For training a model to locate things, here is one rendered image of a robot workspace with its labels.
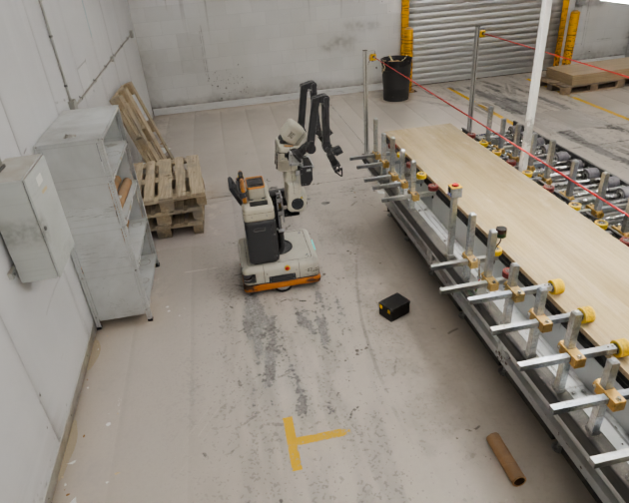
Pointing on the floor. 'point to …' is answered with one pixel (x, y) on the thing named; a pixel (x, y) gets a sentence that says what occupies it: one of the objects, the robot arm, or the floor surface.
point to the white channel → (535, 82)
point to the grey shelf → (102, 211)
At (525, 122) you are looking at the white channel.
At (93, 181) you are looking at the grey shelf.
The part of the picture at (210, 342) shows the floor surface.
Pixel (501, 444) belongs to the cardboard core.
